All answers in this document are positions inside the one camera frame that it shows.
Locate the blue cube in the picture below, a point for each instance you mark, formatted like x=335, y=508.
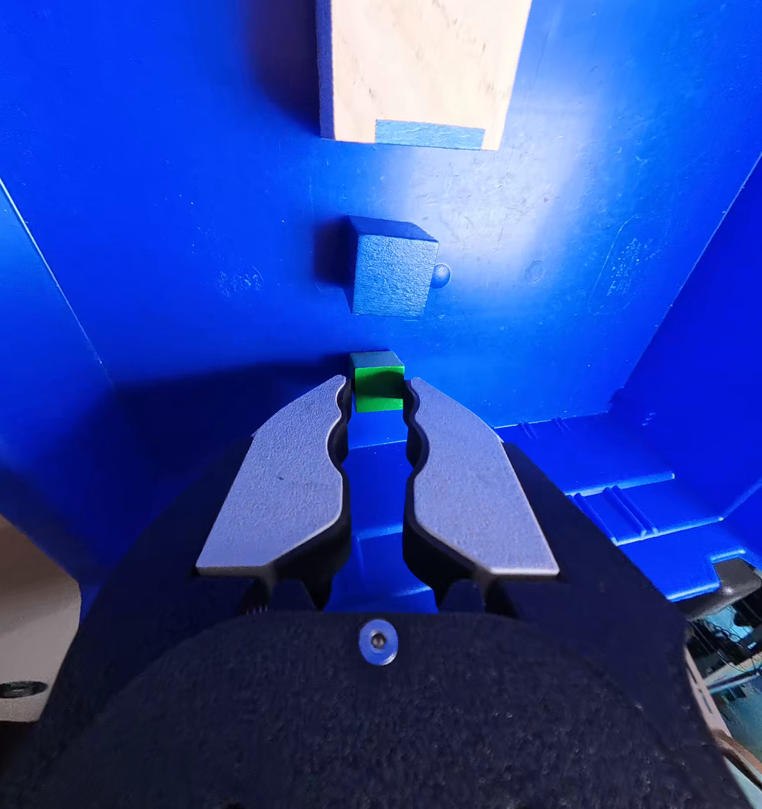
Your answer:
x=390, y=272

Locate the green cube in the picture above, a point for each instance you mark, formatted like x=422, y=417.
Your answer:
x=377, y=385

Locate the black textured chair armrest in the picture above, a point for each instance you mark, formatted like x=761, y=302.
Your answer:
x=715, y=588

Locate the blue plastic bin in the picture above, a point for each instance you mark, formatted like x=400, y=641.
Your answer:
x=166, y=221

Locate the wooden block with blue tape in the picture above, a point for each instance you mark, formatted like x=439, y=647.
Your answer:
x=418, y=63

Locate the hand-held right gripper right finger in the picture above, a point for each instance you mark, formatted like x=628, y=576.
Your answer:
x=475, y=499

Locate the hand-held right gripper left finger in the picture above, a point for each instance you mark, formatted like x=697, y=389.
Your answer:
x=279, y=499

